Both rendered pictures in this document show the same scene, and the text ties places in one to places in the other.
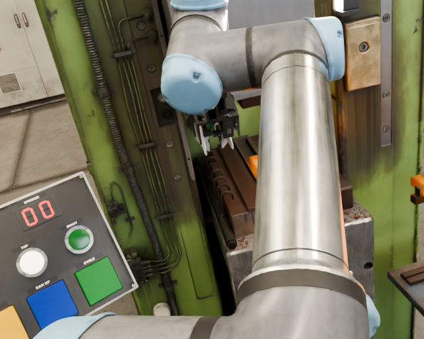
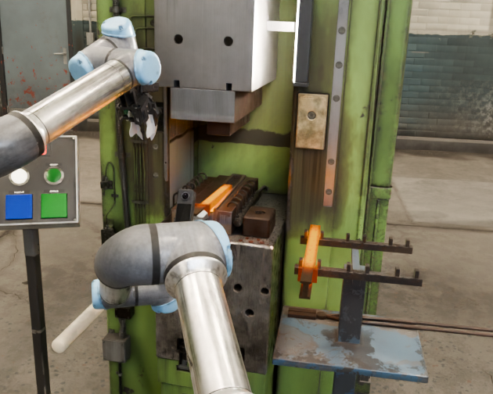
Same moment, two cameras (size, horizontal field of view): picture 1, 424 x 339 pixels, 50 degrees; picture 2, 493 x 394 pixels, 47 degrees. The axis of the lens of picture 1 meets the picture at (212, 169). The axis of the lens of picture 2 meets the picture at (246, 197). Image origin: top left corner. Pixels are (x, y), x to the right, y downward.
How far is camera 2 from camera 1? 0.99 m
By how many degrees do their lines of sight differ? 18
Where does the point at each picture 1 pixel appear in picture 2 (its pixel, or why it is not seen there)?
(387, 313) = (315, 378)
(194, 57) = (84, 54)
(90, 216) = (67, 165)
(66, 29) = not seen: hidden behind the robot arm
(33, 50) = not seen: hidden behind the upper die
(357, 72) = (304, 134)
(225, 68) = (96, 63)
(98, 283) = (52, 206)
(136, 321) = not seen: outside the picture
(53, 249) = (35, 174)
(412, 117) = (354, 189)
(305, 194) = (50, 100)
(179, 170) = (157, 170)
